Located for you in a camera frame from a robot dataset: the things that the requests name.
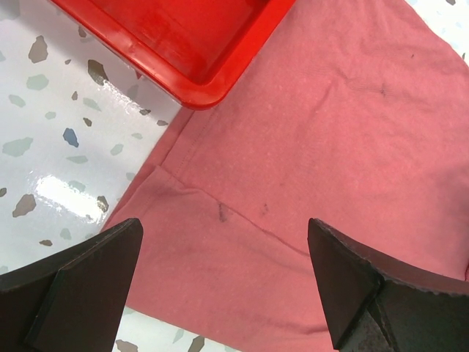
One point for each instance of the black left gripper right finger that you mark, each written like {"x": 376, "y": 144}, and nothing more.
{"x": 375, "y": 302}

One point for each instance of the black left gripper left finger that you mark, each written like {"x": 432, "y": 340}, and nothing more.
{"x": 72, "y": 300}

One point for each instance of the dusty red t-shirt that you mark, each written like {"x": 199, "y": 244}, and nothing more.
{"x": 353, "y": 112}

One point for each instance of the red plastic bin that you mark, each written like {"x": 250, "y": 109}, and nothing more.
{"x": 194, "y": 50}

